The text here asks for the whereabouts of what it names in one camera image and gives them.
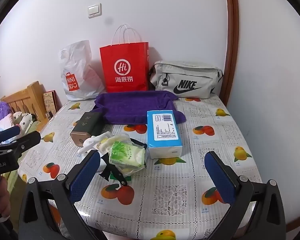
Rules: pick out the white wall switch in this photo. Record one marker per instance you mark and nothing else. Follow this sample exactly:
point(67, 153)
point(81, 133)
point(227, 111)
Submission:
point(94, 10)

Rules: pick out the purple towel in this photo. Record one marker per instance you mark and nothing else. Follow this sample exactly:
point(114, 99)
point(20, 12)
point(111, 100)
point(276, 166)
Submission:
point(130, 107)

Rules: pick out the brown wooden door frame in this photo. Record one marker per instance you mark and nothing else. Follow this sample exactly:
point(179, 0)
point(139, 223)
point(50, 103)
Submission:
point(232, 42)

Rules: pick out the blue tissue pack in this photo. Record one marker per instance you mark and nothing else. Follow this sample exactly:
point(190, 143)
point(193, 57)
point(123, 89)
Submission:
point(162, 132)

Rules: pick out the dark green box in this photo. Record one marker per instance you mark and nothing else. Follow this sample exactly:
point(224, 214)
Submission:
point(86, 127)

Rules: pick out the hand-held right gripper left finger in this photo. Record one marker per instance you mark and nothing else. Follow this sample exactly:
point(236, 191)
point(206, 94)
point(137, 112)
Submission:
point(86, 177)

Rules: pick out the red paper bag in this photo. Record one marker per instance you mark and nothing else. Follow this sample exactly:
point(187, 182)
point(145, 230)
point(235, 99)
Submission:
point(125, 62)

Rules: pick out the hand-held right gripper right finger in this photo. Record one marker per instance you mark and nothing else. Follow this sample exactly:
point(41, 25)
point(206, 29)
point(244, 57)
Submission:
point(220, 180)

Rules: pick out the white plastic shopping bag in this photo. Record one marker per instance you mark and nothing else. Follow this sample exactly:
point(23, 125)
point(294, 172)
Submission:
point(75, 70)

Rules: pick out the purple plush toy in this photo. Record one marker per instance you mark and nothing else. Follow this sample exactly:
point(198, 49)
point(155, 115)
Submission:
point(3, 111)

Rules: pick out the patterned book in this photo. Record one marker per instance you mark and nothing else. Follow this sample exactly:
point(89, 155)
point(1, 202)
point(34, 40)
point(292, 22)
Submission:
point(50, 102)

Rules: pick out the wooden headboard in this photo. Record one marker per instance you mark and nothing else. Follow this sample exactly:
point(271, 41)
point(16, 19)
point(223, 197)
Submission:
point(32, 92)

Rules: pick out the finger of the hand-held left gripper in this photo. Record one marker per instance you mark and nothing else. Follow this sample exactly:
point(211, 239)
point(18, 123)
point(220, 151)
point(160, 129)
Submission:
point(27, 140)
point(8, 131)

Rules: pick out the green tissue pack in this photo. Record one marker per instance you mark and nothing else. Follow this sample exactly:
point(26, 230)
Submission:
point(127, 156)

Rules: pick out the grey waist bag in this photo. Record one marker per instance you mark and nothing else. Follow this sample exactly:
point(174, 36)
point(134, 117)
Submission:
point(185, 77)

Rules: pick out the person's left hand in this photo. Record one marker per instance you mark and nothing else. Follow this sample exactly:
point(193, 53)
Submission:
point(1, 197)

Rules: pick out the white sock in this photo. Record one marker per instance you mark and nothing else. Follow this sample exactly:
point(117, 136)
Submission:
point(90, 142)

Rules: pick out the fruit print tablecloth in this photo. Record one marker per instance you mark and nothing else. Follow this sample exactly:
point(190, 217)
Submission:
point(170, 192)

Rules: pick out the small dark bottle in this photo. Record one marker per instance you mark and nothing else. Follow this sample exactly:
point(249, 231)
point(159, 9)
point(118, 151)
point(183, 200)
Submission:
point(50, 115)

